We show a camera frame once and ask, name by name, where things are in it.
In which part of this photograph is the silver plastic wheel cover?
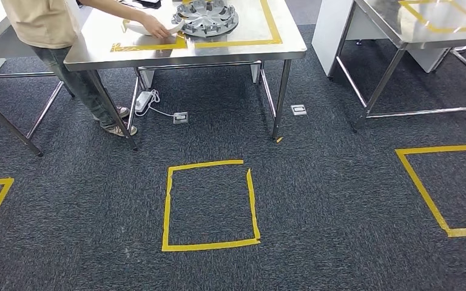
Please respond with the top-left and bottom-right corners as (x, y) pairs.
(171, 0), (240, 38)

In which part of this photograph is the black power adapter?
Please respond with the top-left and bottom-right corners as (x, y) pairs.
(133, 0), (162, 10)

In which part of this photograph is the white power strip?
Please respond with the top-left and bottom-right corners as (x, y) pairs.
(134, 89), (175, 118)

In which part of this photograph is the yellow tape on table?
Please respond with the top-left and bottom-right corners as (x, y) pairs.
(397, 0), (466, 34)

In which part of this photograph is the steel top workbench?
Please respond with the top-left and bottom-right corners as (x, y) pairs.
(63, 0), (308, 153)

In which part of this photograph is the steel top table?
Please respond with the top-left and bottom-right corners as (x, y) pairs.
(327, 0), (466, 133)

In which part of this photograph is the person's hand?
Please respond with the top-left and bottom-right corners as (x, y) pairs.
(140, 13), (172, 40)

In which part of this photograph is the person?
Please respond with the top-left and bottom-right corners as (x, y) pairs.
(0, 0), (172, 138)

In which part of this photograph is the white curved car part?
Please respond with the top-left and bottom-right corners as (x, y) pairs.
(121, 18), (186, 38)

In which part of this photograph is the yellow tape on workbench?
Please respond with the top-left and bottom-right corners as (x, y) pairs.
(110, 32), (188, 53)
(183, 0), (283, 50)

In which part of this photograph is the white desk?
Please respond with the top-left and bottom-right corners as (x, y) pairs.
(311, 0), (453, 78)

